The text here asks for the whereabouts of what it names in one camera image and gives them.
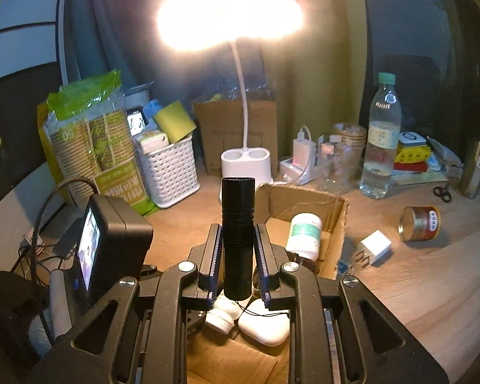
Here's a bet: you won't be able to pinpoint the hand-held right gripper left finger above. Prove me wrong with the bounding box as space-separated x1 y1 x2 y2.
28 224 225 384

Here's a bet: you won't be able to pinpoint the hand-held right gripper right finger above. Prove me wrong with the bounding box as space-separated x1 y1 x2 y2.
254 223 451 384

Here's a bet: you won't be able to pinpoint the black flashlight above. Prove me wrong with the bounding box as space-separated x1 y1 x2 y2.
220 177 291 323

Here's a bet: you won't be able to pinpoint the white medicine bottle green label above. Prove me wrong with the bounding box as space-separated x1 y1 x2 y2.
285 213 323 262

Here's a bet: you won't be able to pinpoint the torn cardboard box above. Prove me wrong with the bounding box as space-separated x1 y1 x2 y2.
186 182 350 384

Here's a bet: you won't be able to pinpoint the white cube charger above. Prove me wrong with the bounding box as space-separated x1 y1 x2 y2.
358 230 393 268

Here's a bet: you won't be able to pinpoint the red gold tin can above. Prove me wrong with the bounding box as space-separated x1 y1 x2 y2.
398 206 442 243

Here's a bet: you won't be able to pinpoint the black small device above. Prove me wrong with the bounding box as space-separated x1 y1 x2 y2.
53 227 81 260

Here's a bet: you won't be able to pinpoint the white plastic basket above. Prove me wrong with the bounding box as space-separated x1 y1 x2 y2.
136 134 201 209

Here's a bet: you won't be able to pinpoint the white power strip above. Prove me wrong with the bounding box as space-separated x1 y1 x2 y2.
280 158 316 187

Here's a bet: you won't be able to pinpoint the white desk lamp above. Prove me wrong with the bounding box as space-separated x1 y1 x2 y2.
156 0 305 187

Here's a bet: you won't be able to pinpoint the green paper cup package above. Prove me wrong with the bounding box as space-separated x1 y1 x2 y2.
38 70 158 217

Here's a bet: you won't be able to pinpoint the white wrapped pack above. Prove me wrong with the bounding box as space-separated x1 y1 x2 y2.
139 135 169 155

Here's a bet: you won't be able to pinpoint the white plug-in charger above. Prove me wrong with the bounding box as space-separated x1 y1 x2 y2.
292 126 317 172

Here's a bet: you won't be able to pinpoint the clear labelled container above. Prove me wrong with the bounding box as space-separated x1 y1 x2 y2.
316 134 363 193

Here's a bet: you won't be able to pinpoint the brown paper bag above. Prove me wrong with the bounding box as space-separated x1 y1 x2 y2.
191 96 278 177

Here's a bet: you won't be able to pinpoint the black white small box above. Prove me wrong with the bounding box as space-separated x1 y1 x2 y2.
127 108 148 136

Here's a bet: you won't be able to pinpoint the yellow green sponge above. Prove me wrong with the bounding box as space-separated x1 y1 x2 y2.
153 101 196 144

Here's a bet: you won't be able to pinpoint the gold lid jar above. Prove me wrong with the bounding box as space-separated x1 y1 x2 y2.
332 123 368 161

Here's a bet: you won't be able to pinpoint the clear water bottle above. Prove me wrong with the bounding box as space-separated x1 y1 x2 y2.
360 72 403 199

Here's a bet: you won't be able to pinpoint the black scissors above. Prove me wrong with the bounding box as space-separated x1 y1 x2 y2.
433 182 452 203

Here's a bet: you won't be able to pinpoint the white flat box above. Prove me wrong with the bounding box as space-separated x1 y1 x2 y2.
398 131 428 148

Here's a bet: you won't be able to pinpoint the yellow curtain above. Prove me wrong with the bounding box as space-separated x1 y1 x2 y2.
208 0 372 156

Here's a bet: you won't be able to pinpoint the white blue plastic packet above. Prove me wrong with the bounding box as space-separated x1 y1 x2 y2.
424 138 464 180

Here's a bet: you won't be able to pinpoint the grey curtain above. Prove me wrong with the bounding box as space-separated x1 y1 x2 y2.
62 0 225 100

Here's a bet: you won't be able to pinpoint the steel tumbler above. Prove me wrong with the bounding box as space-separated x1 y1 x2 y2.
459 140 480 200

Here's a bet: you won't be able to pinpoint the black cable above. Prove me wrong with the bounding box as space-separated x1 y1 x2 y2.
30 179 99 345

